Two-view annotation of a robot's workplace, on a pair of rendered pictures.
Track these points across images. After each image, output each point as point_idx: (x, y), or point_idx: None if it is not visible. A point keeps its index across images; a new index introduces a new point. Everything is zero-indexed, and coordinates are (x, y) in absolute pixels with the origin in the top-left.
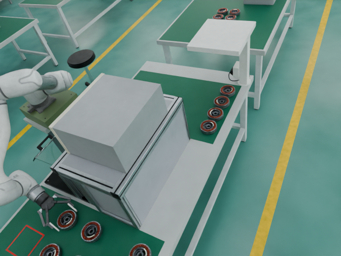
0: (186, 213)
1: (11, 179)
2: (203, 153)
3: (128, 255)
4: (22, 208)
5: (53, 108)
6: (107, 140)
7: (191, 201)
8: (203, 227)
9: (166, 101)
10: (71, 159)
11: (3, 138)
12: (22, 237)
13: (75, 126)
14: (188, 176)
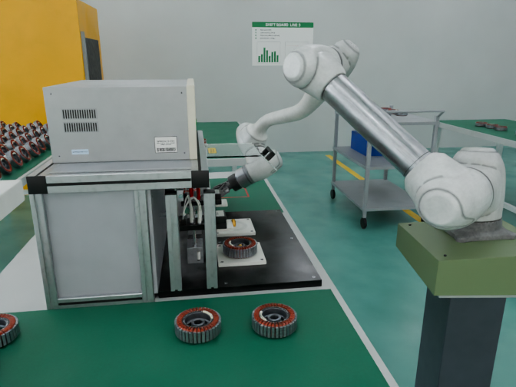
0: (31, 241)
1: (251, 136)
2: (8, 297)
3: None
4: (275, 200)
5: (426, 234)
6: (93, 80)
7: (26, 249)
8: None
9: (64, 170)
10: None
11: (286, 110)
12: (239, 193)
13: (154, 80)
14: (38, 266)
